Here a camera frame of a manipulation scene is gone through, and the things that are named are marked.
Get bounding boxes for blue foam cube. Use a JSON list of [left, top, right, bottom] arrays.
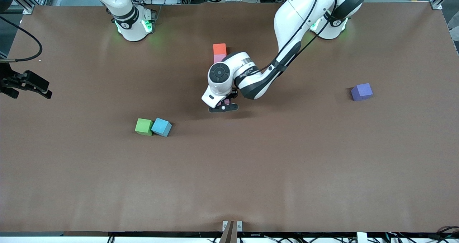
[[151, 117, 172, 137]]

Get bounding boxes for green foam cube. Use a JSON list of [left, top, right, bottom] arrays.
[[135, 118, 154, 136]]

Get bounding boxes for metal bracket with brown post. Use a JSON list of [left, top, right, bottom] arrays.
[[219, 220, 243, 243]]

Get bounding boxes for purple foam cube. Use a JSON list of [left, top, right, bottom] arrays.
[[351, 83, 373, 102]]

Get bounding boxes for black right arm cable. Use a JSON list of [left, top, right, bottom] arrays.
[[0, 16, 43, 62]]

